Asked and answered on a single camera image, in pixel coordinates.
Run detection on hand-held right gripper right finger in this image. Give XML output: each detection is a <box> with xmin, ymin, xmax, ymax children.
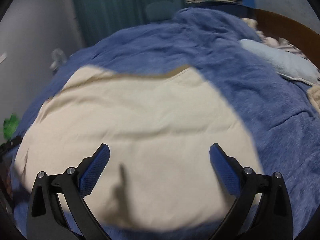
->
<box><xmin>209</xmin><ymin>144</ymin><xmax>294</xmax><ymax>240</ymax></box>

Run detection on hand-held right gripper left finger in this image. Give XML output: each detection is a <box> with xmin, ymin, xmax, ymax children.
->
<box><xmin>26</xmin><ymin>144</ymin><xmax>113</xmax><ymax>240</ymax></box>

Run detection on cream hooded jacket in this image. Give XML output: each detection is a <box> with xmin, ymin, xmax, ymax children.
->
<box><xmin>14</xmin><ymin>65</ymin><xmax>264</xmax><ymax>230</ymax></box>

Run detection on green object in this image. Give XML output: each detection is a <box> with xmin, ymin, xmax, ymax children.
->
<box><xmin>3</xmin><ymin>114</ymin><xmax>20</xmax><ymax>140</ymax></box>

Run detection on blue fleece blanket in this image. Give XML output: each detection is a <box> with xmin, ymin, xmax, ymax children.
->
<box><xmin>12</xmin><ymin>7</ymin><xmax>320</xmax><ymax>240</ymax></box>

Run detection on beige cloth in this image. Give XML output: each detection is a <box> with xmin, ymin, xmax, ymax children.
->
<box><xmin>307</xmin><ymin>85</ymin><xmax>320</xmax><ymax>117</ymax></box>

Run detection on light blue pillow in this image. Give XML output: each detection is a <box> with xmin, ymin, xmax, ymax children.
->
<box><xmin>240</xmin><ymin>39</ymin><xmax>320</xmax><ymax>87</ymax></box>

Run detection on white patterned cloth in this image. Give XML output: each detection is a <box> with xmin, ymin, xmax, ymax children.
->
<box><xmin>241</xmin><ymin>17</ymin><xmax>308</xmax><ymax>58</ymax></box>

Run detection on brown wooden headboard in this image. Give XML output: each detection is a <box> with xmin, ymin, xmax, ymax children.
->
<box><xmin>251</xmin><ymin>8</ymin><xmax>320</xmax><ymax>68</ymax></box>

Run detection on teal curtain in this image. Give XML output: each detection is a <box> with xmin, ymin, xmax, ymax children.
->
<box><xmin>69</xmin><ymin>0</ymin><xmax>190</xmax><ymax>48</ymax></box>

